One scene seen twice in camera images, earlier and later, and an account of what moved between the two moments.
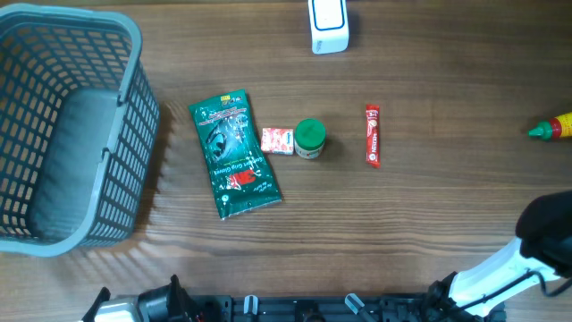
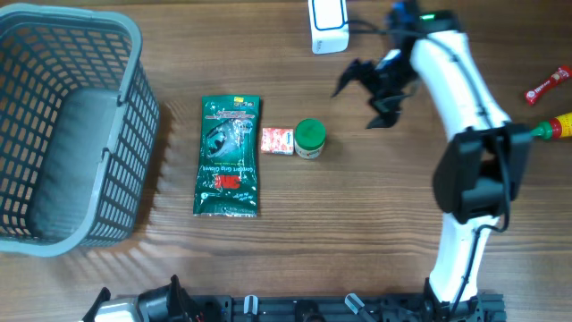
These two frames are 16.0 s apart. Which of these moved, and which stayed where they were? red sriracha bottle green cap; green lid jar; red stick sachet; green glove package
Moved: red stick sachet; green glove package
Stayed: green lid jar; red sriracha bottle green cap
